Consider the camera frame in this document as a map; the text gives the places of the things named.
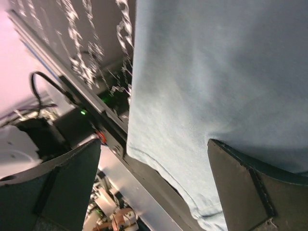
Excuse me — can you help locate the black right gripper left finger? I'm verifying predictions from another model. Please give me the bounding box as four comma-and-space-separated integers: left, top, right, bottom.
0, 139, 101, 231

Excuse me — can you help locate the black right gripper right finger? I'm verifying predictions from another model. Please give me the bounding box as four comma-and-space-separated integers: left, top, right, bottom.
208, 140, 308, 231

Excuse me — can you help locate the light blue t-shirt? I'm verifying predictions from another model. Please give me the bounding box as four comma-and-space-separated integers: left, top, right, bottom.
127, 0, 308, 231

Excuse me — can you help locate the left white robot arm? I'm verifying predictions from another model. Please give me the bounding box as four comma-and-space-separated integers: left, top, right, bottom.
0, 118, 70, 181

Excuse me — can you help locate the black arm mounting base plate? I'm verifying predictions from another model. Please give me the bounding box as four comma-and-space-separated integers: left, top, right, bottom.
60, 76, 201, 231

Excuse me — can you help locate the aluminium frame rail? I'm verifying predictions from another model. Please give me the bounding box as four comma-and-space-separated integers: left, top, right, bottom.
8, 10, 200, 231

